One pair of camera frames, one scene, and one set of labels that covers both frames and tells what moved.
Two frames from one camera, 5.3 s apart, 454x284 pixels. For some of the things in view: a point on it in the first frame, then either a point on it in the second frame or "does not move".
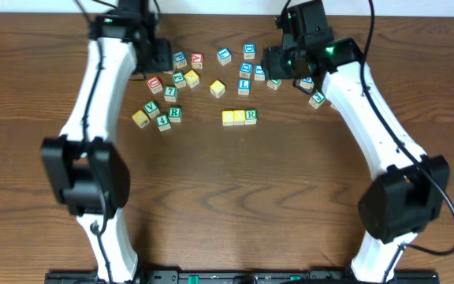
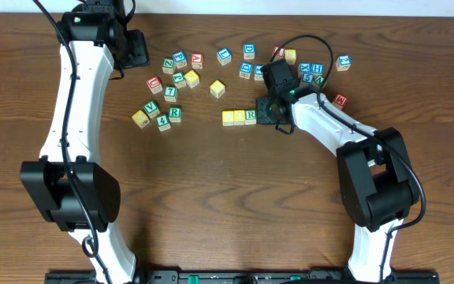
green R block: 251,116 does not move
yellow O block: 239,117 does not move
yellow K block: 191,78 does not move
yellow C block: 228,118 does not move
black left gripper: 161,55 -> 135,49
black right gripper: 276,63 -> 264,109
